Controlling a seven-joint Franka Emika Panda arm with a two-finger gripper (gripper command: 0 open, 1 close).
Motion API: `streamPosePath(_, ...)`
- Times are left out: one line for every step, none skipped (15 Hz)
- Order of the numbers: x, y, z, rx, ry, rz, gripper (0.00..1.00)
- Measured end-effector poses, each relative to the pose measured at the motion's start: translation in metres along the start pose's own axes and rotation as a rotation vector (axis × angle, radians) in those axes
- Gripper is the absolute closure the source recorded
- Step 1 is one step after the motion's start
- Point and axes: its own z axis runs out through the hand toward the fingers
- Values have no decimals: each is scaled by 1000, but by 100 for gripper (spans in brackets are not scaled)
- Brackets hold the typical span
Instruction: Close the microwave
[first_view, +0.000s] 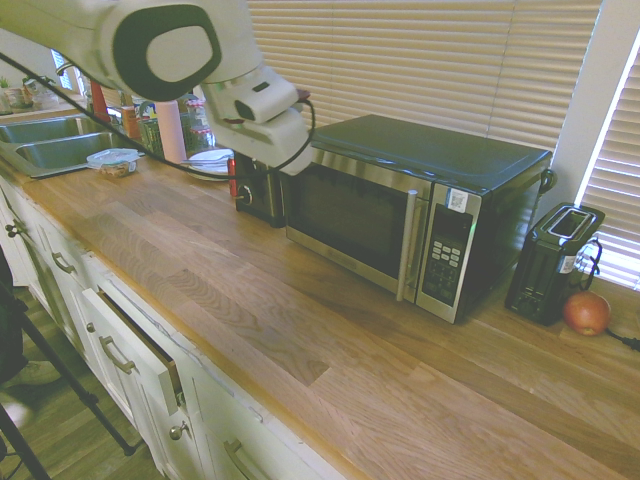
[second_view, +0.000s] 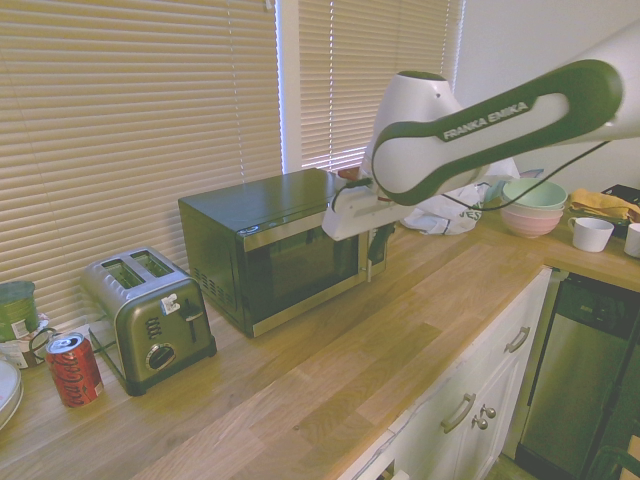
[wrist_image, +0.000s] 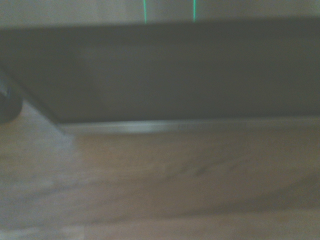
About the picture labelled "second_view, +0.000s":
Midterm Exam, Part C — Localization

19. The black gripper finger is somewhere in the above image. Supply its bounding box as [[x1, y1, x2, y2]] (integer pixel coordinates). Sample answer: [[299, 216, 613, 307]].
[[368, 223, 397, 264]]

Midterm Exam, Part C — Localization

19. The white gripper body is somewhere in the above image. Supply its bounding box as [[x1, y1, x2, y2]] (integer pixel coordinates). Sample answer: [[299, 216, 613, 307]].
[[321, 185, 407, 243]]

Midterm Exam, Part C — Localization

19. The glass microwave door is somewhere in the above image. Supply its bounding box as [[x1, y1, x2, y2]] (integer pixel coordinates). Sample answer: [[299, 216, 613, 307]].
[[242, 211, 374, 338]]

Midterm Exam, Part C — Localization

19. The black steel microwave body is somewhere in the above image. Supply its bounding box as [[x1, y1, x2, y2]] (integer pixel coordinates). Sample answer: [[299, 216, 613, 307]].
[[178, 168, 389, 338]]

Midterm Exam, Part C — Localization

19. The white plastic shopping bag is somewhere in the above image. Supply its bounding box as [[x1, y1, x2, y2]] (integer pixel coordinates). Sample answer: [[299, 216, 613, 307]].
[[399, 156, 522, 237]]

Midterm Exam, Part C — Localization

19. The narrow beige window blind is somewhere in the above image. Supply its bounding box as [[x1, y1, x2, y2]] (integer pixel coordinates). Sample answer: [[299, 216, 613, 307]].
[[297, 0, 465, 176]]

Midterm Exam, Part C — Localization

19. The pink bowl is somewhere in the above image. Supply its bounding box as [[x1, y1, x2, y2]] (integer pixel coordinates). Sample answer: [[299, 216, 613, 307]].
[[499, 205, 567, 240]]

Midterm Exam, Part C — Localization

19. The white kitchen cabinet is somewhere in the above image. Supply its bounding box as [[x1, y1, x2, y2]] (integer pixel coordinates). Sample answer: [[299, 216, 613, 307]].
[[344, 267, 552, 480]]

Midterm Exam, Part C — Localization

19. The white mug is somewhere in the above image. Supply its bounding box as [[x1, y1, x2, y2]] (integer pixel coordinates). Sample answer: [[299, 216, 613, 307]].
[[567, 216, 616, 253], [623, 222, 640, 259]]

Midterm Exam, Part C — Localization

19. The yellow cloth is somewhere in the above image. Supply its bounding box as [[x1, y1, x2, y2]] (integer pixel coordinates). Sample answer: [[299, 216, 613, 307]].
[[569, 187, 640, 222]]

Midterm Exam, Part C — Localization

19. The stainless steel dishwasher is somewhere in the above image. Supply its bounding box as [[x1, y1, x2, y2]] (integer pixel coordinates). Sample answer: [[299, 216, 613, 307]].
[[514, 272, 640, 477]]

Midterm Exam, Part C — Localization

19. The silver two-slot toaster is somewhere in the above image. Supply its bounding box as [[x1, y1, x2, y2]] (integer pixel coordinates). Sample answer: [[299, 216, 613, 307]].
[[79, 248, 219, 397]]

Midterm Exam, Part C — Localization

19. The black box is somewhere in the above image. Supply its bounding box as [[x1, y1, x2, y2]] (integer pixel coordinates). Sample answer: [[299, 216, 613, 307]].
[[598, 183, 640, 239]]

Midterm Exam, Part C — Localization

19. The wide beige window blind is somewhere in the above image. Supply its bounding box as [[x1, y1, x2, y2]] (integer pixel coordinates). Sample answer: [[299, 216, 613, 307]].
[[0, 0, 282, 329]]

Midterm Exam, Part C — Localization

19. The red Coca-Cola can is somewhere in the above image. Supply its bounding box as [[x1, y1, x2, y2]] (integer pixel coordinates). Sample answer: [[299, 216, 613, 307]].
[[45, 331, 105, 409]]

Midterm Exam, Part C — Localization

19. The green cylindrical container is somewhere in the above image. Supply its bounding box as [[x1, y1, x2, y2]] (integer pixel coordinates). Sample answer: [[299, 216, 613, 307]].
[[0, 280, 41, 344]]

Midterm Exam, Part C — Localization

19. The white plate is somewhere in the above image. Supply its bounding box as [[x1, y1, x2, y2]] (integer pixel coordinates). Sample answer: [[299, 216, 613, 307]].
[[0, 358, 25, 432]]

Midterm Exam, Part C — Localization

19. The silver bar cabinet handle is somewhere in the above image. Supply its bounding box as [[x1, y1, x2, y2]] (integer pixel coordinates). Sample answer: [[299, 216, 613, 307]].
[[440, 392, 478, 435], [504, 325, 532, 355]]

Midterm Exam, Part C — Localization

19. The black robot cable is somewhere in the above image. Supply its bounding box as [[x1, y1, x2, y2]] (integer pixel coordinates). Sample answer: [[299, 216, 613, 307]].
[[438, 138, 614, 211]]

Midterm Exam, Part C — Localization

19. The black toaster power cord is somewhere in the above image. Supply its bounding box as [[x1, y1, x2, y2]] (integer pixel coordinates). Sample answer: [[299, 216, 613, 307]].
[[28, 322, 127, 382]]

